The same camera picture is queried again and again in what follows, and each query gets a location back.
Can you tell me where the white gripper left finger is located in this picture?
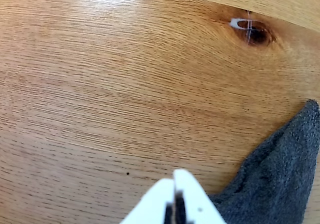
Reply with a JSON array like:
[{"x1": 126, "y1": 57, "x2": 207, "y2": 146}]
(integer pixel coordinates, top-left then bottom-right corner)
[{"x1": 119, "y1": 178, "x2": 175, "y2": 224}]

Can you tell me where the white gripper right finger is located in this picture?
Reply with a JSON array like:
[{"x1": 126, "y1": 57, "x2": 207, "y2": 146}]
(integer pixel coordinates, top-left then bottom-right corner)
[{"x1": 172, "y1": 168, "x2": 227, "y2": 224}]

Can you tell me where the dark gray fuzzy cloth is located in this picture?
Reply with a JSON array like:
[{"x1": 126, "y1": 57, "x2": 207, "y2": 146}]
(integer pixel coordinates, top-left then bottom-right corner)
[{"x1": 207, "y1": 99, "x2": 320, "y2": 224}]

